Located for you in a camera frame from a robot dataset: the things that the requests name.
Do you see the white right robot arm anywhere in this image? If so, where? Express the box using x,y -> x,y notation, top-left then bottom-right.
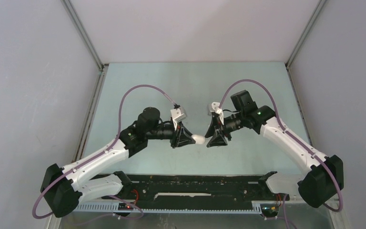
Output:
205,90 -> 344,208

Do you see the aluminium frame post right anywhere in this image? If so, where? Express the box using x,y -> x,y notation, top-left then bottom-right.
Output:
285,0 -> 329,70

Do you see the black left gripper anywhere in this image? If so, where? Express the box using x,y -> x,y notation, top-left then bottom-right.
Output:
146,119 -> 195,148

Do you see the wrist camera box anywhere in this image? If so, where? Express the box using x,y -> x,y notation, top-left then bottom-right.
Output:
207,102 -> 224,124
170,104 -> 187,131

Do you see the aluminium frame post left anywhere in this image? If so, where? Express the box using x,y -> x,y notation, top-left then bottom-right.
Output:
61,0 -> 108,162

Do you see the white cable duct strip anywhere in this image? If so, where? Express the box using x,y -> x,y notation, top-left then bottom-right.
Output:
75,202 -> 263,215

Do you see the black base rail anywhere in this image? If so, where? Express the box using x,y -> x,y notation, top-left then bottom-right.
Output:
116,172 -> 290,212

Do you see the white oval earbud case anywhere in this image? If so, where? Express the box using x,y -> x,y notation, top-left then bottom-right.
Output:
191,134 -> 206,145

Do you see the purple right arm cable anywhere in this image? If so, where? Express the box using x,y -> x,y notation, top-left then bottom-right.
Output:
219,79 -> 344,213

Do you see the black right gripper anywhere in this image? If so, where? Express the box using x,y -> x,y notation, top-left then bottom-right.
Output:
205,111 -> 245,148

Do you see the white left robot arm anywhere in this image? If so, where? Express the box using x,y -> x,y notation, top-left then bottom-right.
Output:
41,107 -> 205,218

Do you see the aluminium frame post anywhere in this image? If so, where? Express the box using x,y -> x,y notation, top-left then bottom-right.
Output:
285,0 -> 329,70
61,0 -> 108,162

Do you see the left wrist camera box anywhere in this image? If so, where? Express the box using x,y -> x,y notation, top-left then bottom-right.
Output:
170,104 -> 187,131

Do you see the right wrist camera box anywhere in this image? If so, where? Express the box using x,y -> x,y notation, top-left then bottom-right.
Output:
207,102 -> 224,124

